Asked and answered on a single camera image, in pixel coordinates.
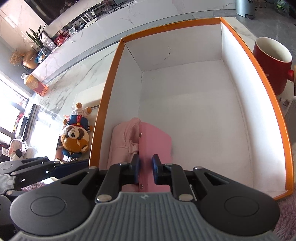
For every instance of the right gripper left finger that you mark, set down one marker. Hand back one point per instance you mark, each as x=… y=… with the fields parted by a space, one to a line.
x=117 y=176

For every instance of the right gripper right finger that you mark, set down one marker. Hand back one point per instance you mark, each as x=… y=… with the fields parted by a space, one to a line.
x=173 y=176

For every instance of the pink notebook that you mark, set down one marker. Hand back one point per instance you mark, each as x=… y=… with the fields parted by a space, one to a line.
x=152 y=141

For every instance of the plush dog toy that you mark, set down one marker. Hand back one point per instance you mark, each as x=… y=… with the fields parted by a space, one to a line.
x=74 y=139

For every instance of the pink fabric pouch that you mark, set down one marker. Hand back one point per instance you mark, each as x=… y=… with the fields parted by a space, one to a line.
x=124 y=142

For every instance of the white flat box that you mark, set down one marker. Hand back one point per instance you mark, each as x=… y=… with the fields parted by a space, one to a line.
x=86 y=103

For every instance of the orange drink bottle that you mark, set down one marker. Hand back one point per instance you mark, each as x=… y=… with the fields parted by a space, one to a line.
x=34 y=84

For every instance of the orange white storage box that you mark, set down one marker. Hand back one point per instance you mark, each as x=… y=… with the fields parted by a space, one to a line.
x=199 y=82

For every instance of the potted orchid plant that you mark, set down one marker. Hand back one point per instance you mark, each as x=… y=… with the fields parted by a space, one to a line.
x=36 y=37

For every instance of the red white mug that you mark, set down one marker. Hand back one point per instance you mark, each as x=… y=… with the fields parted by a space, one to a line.
x=276 y=62

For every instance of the white wifi router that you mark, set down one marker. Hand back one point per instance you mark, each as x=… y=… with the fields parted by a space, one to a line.
x=89 y=18

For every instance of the silver trash can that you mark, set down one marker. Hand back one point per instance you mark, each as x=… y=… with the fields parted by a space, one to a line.
x=245 y=8

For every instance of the wall television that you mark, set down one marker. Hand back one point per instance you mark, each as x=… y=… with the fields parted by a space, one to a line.
x=49 y=10

